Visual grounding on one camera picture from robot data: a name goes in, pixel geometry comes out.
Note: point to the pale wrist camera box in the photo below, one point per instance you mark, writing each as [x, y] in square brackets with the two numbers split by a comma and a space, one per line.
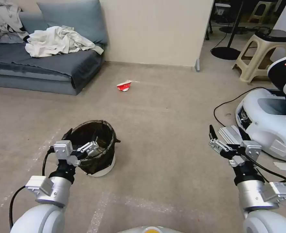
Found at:
[62, 149]
[252, 149]

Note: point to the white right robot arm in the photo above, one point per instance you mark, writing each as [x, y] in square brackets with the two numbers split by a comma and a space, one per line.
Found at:
[261, 223]

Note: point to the white wheeled robot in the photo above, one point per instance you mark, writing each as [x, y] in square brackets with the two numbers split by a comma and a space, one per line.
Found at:
[264, 126]

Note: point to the crushed red paper carton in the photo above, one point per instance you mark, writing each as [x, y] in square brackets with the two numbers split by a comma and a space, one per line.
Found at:
[123, 87]

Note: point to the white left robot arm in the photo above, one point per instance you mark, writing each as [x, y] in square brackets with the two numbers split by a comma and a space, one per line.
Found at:
[36, 218]

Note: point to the white trash can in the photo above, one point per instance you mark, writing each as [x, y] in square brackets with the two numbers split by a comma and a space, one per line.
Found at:
[107, 168]

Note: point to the black floor stand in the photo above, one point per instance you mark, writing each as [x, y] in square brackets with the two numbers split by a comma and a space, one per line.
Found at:
[225, 53]

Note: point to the grey crumpled garment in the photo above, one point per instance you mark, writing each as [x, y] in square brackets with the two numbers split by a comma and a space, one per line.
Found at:
[4, 14]

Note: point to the crumpled white cloth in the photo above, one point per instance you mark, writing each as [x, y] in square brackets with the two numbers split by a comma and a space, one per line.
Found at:
[55, 41]

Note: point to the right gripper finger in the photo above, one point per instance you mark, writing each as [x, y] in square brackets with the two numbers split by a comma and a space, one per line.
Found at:
[216, 145]
[245, 136]

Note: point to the beige plastic stool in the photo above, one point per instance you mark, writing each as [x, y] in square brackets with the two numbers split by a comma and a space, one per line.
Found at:
[250, 46]
[261, 7]

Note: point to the black round base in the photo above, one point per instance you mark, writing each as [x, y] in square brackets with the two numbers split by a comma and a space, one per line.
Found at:
[230, 29]

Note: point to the grey metal partition foot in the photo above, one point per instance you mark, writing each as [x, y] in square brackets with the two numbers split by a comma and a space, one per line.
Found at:
[198, 65]

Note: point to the white robot front shell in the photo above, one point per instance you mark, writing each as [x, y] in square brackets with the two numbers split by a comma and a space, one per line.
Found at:
[135, 230]

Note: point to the silver aluminium rails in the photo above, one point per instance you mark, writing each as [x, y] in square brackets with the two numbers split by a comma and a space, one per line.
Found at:
[230, 136]

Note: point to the blue sofa cushion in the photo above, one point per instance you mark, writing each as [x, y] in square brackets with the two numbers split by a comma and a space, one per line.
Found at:
[84, 19]

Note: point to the blue-grey sofa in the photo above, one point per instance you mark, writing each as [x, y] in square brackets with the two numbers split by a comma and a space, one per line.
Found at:
[36, 65]

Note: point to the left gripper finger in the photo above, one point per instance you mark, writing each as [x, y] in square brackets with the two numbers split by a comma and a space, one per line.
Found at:
[66, 135]
[88, 147]

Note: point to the white tape strip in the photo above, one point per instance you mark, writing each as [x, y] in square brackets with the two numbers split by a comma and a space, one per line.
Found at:
[285, 166]

